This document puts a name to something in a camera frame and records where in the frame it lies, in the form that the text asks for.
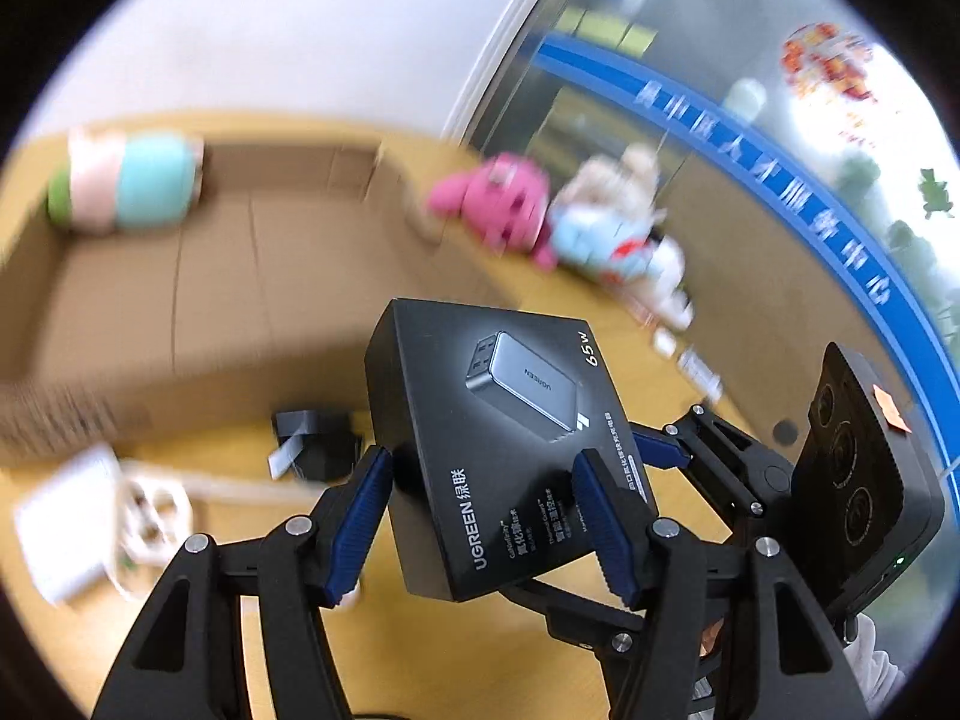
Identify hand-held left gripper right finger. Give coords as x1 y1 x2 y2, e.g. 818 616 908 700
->
572 450 871 720

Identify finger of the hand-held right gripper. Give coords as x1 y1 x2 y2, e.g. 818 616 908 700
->
501 576 661 652
630 403 796 541

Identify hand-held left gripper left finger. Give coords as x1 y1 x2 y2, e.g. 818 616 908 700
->
90 447 393 720

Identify black charger box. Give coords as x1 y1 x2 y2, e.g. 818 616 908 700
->
364 298 662 603

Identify black power adapter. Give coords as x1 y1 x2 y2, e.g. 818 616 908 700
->
268 408 364 482

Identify wooden desk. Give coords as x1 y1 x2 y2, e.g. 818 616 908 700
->
0 115 947 720

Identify light blue white plush toy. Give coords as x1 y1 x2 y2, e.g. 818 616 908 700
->
546 141 695 332

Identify open cardboard box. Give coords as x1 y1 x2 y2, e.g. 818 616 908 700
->
0 115 530 462

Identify white flat box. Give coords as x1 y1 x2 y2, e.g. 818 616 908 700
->
13 445 127 607

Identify blue window banner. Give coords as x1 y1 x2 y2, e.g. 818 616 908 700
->
534 34 952 361

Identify green window sticker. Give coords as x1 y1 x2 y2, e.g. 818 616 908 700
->
918 167 960 220

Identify red window sticker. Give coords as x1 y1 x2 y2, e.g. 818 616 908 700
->
780 21 880 104

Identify green pink teal plush toy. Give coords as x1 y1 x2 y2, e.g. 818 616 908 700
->
45 126 205 235

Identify white coiled cable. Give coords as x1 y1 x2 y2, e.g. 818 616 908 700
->
116 463 197 567

